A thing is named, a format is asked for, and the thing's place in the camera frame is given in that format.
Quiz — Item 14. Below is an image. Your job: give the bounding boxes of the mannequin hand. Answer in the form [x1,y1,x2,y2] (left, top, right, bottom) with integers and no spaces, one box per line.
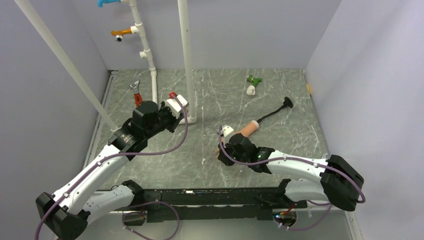
[219,120,260,145]

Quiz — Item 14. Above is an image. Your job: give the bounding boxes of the purple cable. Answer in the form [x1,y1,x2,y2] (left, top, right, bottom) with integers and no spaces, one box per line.
[34,94,189,240]
[217,125,367,232]

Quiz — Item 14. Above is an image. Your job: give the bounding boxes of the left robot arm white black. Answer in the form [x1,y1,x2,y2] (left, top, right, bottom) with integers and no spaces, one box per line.
[34,95,190,240]

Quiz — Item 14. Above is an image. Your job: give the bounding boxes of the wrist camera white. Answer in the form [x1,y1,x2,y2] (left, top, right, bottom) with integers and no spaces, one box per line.
[221,125,235,143]
[164,92,190,117]

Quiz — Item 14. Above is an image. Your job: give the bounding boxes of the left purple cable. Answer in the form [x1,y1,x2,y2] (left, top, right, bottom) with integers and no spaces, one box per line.
[34,94,189,240]

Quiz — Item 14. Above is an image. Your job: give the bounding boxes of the green toy flashlight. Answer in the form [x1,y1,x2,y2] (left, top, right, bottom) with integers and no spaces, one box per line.
[246,74,263,86]

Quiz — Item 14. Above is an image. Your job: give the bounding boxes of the white PVC pipe frame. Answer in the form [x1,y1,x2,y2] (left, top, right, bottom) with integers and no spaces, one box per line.
[15,0,197,132]

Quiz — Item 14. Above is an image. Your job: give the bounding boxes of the black hand stand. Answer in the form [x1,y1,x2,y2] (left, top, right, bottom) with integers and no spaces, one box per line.
[256,96,294,124]

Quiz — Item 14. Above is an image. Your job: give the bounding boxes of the blue faucet valve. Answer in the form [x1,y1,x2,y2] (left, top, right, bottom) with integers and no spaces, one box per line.
[97,0,121,8]

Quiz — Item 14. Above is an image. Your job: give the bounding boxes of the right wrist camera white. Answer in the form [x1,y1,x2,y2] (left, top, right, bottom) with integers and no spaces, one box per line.
[221,125,235,143]

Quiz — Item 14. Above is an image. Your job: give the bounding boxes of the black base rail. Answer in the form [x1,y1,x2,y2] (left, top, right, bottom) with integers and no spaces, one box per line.
[120,187,308,223]

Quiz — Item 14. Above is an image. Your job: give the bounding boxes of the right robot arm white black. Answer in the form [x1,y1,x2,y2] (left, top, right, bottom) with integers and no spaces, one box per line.
[218,133,366,212]

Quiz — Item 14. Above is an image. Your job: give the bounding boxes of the red adjustable wrench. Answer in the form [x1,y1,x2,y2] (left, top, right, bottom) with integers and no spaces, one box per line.
[129,78,143,107]

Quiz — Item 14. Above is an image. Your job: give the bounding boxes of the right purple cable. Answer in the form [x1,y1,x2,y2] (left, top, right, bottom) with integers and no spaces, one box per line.
[217,125,367,232]

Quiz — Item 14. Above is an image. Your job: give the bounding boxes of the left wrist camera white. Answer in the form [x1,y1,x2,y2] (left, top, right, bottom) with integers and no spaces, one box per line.
[164,92,190,117]

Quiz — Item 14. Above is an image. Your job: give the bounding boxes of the orange faucet valve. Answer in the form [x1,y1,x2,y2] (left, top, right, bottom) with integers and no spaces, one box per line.
[110,28,133,43]

